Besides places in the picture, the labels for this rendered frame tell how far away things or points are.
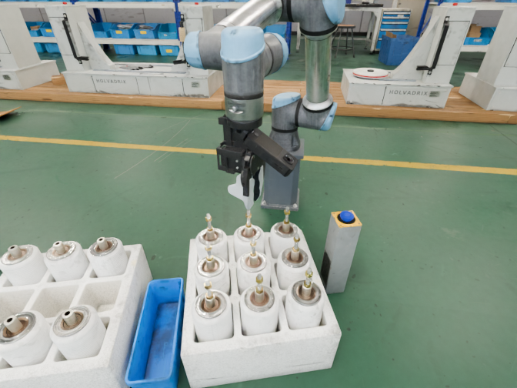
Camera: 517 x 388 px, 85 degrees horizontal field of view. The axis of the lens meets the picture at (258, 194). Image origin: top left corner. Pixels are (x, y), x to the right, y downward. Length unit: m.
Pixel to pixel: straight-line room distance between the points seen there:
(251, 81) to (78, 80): 2.98
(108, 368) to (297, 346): 0.44
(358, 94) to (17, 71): 3.30
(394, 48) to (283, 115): 4.00
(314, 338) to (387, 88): 2.30
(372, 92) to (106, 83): 2.46
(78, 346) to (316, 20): 1.02
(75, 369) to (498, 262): 1.44
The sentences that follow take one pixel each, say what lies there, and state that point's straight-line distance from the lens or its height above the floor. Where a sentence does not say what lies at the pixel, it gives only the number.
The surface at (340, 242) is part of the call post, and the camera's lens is 0.90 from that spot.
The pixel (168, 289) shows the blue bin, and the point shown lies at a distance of 1.02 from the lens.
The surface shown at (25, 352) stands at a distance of 0.88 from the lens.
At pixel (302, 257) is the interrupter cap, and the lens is 0.83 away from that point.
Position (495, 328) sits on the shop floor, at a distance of 1.24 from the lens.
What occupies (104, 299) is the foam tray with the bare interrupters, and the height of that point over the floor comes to 0.10.
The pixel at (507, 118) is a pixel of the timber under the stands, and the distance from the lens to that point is 3.14.
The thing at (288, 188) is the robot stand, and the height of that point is 0.12.
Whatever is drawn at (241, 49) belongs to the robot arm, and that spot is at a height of 0.79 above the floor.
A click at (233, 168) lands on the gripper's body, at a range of 0.61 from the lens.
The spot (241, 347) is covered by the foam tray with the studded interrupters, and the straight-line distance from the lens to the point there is 0.76.
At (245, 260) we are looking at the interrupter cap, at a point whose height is 0.25.
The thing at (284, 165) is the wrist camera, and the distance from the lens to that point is 0.56.
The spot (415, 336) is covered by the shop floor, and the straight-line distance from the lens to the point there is 1.09.
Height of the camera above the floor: 0.86
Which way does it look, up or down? 35 degrees down
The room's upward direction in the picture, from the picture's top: straight up
